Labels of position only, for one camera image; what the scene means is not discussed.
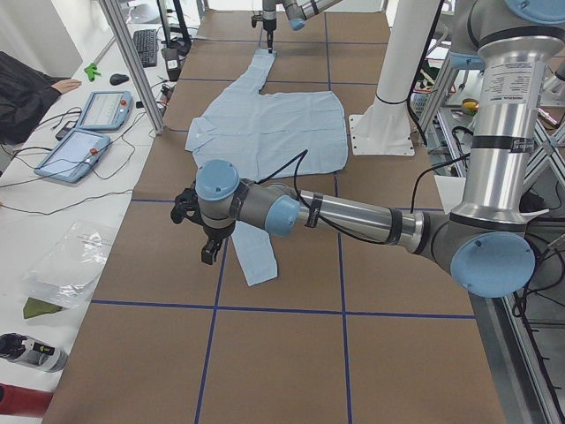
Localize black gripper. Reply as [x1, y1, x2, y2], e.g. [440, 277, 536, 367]
[200, 223, 234, 264]
[261, 11, 277, 54]

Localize light blue button shirt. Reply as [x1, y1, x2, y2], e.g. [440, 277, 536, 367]
[185, 49, 349, 285]

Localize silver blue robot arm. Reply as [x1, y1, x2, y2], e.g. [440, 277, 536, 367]
[185, 13, 471, 314]
[252, 0, 340, 54]

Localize person's hand on desk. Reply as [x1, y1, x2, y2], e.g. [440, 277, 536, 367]
[51, 79, 82, 95]

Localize black keyboard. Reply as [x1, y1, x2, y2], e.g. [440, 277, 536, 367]
[132, 29, 158, 68]

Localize clear plastic bag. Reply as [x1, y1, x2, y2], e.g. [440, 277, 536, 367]
[23, 221, 117, 308]

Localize black computer mouse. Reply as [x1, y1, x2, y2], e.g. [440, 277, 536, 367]
[109, 73, 130, 86]

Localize lower teach pendant tablet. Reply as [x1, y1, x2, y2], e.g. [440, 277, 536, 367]
[34, 129, 110, 184]

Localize teach pendant tablet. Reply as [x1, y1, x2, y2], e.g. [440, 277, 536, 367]
[34, 129, 110, 184]
[76, 91, 132, 132]

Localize upper teach pendant tablet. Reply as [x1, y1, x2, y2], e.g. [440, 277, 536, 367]
[76, 91, 132, 132]

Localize green plastic tool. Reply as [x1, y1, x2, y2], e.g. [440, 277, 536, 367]
[84, 63, 101, 82]

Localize olive green cloth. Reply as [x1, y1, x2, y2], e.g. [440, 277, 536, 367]
[22, 298, 63, 320]

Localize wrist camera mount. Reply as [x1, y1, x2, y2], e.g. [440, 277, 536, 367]
[170, 187, 201, 224]

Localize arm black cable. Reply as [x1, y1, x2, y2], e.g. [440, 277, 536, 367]
[255, 148, 471, 246]

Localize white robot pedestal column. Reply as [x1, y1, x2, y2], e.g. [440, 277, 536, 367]
[350, 0, 442, 156]

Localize aluminium frame post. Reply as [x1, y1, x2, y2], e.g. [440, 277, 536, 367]
[99, 0, 165, 135]

